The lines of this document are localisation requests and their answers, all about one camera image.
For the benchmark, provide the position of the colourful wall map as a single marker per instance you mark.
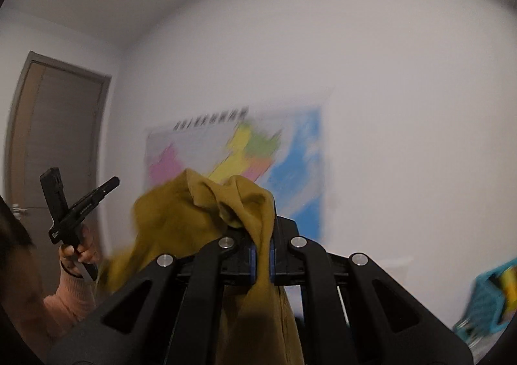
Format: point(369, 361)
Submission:
point(279, 149)

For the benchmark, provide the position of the teal plastic basket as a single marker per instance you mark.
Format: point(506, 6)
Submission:
point(491, 305)

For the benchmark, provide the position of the door handle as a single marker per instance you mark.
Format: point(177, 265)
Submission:
point(18, 211)

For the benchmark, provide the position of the brown wooden door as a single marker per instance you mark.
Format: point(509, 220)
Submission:
point(55, 121)

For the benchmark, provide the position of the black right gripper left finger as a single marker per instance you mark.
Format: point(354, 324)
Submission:
point(169, 313)

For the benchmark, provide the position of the person's left hand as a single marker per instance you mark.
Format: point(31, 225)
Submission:
point(78, 251)

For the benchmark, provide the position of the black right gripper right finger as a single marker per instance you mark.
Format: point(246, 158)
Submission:
point(353, 311)

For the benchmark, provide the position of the pink sleeved left forearm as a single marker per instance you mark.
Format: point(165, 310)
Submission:
point(72, 302)

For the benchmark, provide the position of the mustard yellow garment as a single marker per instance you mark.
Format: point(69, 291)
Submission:
point(257, 326)

